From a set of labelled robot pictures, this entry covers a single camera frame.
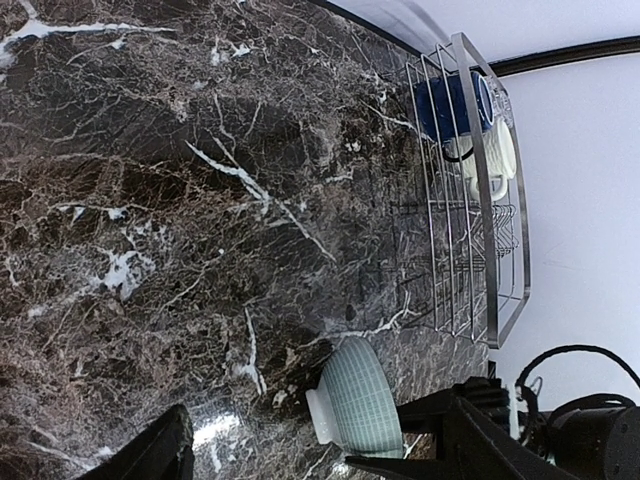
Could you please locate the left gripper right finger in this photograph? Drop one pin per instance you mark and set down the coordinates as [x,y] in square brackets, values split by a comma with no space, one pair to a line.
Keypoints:
[471,425]

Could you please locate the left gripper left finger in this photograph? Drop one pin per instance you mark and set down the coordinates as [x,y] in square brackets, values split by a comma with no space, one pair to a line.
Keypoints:
[163,450]

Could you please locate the pale green bowl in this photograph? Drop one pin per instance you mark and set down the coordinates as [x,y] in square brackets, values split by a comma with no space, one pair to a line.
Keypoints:
[353,407]

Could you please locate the dark blue mug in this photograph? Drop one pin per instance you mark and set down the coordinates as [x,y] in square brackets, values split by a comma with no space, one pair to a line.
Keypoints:
[442,108]

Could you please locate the clear drinking glass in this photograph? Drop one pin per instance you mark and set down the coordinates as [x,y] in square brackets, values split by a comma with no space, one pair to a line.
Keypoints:
[501,103]

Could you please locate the wire dish rack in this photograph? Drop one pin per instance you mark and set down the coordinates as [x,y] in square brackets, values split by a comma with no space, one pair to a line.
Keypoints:
[475,261]

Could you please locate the right black frame post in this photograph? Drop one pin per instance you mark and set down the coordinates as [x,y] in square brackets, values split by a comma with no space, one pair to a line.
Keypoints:
[566,55]

